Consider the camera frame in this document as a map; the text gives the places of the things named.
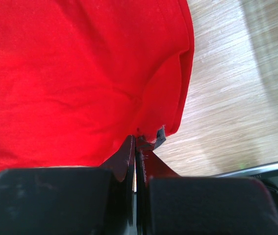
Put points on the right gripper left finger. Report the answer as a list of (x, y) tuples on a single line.
[(122, 166)]

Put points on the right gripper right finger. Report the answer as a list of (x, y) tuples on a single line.
[(148, 166)]

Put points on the red t shirt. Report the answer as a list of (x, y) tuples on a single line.
[(78, 76)]

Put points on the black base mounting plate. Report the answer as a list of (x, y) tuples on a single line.
[(262, 172)]

